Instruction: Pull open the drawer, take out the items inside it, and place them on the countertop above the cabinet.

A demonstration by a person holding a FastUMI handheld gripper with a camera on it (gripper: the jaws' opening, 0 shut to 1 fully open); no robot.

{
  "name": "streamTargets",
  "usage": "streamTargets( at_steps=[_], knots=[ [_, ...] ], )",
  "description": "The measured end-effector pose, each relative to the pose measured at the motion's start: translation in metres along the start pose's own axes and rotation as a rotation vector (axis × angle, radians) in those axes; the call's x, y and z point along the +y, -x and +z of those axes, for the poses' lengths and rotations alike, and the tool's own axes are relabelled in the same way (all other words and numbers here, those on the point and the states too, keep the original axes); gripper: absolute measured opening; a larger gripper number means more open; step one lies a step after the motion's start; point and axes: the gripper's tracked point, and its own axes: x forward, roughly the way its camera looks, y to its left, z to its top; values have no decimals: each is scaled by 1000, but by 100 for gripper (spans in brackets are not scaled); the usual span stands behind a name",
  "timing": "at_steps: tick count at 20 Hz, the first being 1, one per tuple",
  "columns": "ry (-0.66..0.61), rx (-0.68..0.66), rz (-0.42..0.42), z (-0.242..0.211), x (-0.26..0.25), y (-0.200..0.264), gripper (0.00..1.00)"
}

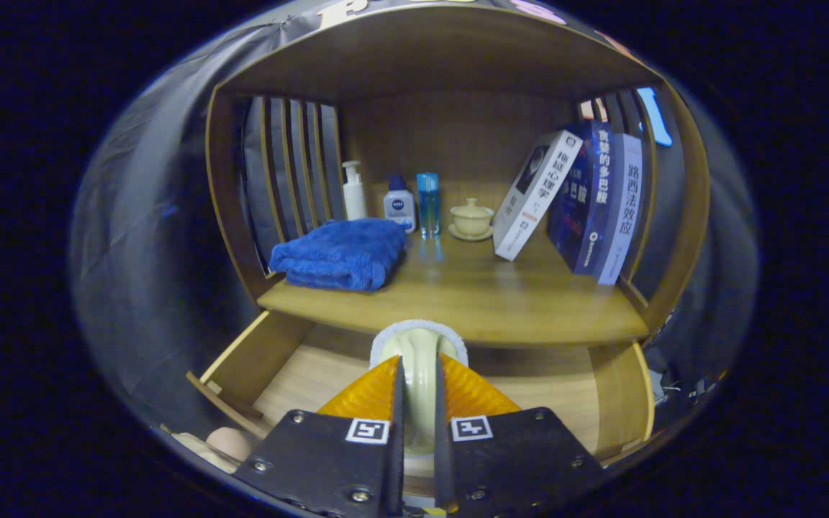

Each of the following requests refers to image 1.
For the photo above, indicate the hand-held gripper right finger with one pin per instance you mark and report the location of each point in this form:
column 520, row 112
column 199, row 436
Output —
column 443, row 467

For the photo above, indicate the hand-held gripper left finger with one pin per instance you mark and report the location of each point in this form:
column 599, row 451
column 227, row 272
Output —
column 395, row 467

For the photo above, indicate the cream scrub brush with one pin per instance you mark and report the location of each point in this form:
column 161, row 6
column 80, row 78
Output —
column 420, row 388

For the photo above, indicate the wooden drawer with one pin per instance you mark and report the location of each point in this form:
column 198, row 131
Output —
column 306, row 374

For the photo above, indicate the wooden countertop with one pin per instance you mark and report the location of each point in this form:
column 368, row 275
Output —
column 472, row 295

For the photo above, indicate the wooden cabinet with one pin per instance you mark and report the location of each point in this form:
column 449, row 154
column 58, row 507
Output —
column 443, row 57

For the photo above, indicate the blue folded towel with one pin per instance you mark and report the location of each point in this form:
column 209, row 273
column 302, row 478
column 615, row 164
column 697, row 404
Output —
column 342, row 255

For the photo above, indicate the cream lidded teacup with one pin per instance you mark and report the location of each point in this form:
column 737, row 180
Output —
column 470, row 218

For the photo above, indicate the white bottle with blue cap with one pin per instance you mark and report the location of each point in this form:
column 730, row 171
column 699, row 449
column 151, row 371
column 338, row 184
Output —
column 399, row 208

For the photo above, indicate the clear blue bottle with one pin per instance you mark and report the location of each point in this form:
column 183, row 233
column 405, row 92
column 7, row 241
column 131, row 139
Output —
column 428, row 205

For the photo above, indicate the white pump bottle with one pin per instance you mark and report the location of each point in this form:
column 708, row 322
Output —
column 355, row 198

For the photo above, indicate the white book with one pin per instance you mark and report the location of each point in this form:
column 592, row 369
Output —
column 533, row 201

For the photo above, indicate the dark blue book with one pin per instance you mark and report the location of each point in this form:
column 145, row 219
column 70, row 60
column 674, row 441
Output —
column 587, row 208

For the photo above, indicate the pale lavender book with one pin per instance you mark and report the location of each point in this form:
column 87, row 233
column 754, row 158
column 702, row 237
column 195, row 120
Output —
column 623, row 216

